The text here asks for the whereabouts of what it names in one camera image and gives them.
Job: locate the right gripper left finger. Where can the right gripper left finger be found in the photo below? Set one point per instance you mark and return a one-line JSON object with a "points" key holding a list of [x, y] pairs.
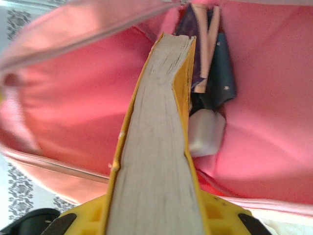
{"points": [[88, 220]]}

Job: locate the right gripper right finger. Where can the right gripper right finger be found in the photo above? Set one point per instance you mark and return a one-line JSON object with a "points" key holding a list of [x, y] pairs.
{"points": [[220, 218]]}

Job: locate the pale green pencil case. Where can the pale green pencil case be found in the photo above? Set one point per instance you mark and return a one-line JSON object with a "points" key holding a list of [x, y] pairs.
{"points": [[205, 134]]}

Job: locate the yellow paperback book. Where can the yellow paperback book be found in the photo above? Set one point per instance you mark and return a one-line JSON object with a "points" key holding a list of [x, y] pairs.
{"points": [[156, 147]]}

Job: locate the pink school backpack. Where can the pink school backpack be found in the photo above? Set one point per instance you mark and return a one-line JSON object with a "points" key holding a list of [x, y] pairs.
{"points": [[73, 110]]}

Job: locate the small dark teal booklet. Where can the small dark teal booklet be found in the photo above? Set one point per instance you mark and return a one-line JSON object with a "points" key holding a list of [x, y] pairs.
{"points": [[222, 68]]}

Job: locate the navy book with white print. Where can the navy book with white print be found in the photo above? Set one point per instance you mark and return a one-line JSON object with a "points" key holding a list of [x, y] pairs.
{"points": [[185, 24]]}

